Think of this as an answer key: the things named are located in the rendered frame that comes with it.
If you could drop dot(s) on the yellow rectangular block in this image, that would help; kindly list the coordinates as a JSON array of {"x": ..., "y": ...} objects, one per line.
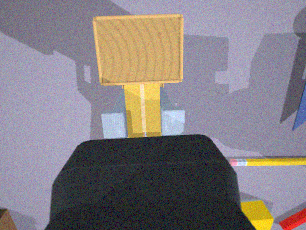
[{"x": 258, "y": 214}]

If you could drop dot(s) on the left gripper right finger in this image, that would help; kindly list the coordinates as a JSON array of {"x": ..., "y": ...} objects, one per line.
[{"x": 171, "y": 117}]

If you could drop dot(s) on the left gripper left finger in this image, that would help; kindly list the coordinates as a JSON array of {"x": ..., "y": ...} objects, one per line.
[{"x": 115, "y": 121}]

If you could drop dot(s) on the yellow pencil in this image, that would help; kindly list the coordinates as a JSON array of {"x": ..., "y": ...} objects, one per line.
[{"x": 272, "y": 161}]

